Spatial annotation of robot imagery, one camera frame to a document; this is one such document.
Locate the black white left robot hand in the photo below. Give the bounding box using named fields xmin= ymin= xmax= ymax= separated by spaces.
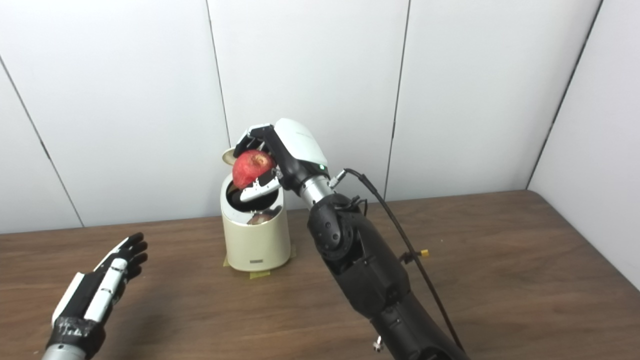
xmin=46 ymin=232 xmax=149 ymax=358

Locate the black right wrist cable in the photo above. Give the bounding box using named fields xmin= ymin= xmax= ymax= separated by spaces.
xmin=329 ymin=168 xmax=466 ymax=351

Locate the cream-colored cylindrical bin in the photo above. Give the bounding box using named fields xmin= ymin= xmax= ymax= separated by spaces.
xmin=220 ymin=172 xmax=292 ymax=272

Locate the red apple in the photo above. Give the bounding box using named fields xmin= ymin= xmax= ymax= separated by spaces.
xmin=232 ymin=149 xmax=277 ymax=190

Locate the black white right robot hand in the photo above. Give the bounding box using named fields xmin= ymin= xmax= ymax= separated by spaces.
xmin=232 ymin=118 xmax=331 ymax=203

